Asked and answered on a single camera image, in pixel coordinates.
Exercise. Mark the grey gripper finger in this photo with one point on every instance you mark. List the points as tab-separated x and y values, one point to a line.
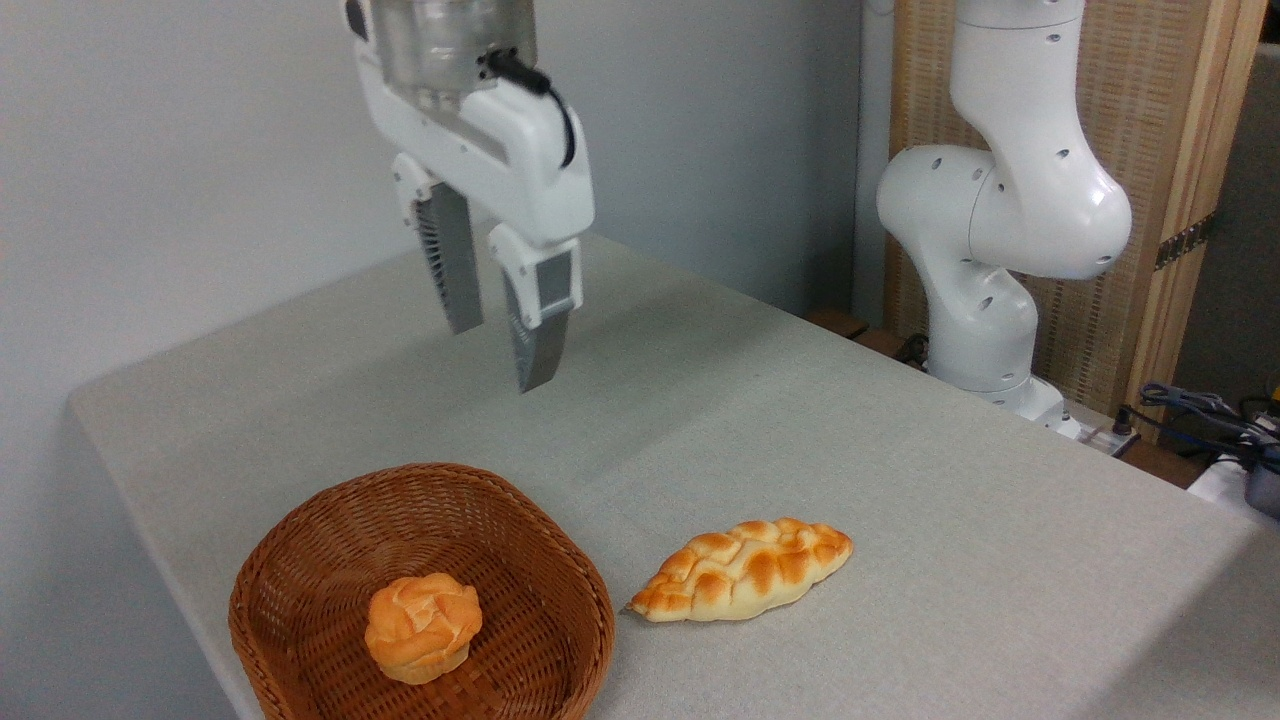
540	340
455	270

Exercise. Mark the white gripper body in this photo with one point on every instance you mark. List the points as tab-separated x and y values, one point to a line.
520	170

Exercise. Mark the round knotted bread roll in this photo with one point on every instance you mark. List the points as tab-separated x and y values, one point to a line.
422	625

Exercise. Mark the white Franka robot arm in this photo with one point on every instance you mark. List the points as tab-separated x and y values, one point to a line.
1010	200

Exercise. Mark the long braided bread loaf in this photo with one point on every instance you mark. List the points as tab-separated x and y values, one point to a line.
745	572

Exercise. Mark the brown woven wicker basket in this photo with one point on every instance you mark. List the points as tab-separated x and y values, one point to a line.
320	560

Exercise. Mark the brown wooden block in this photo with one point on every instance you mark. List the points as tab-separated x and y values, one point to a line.
838	322

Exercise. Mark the wooden woven folding screen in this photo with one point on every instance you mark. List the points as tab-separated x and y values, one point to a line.
1160	110

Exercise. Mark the dark metal screen hinge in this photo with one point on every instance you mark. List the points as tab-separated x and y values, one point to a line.
1185	242

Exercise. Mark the blue-grey box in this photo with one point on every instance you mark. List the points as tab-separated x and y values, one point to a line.
1265	485

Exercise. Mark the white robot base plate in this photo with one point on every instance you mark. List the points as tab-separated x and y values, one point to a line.
1095	432

